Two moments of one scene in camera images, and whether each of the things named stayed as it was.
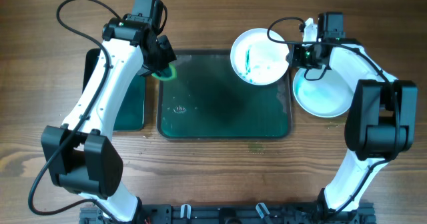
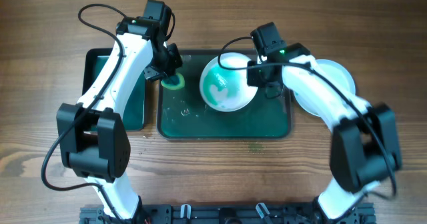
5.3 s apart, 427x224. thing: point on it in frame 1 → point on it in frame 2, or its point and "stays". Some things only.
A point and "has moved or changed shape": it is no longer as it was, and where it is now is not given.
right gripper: x=297 y=56 → x=259 y=75
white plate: x=257 y=61 → x=223 y=82
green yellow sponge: x=168 y=75 has moved or changed shape
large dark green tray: x=207 y=100 stays
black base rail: x=233 y=213 stays
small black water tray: x=130 y=113 stays
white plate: x=305 y=89 has moved or changed shape
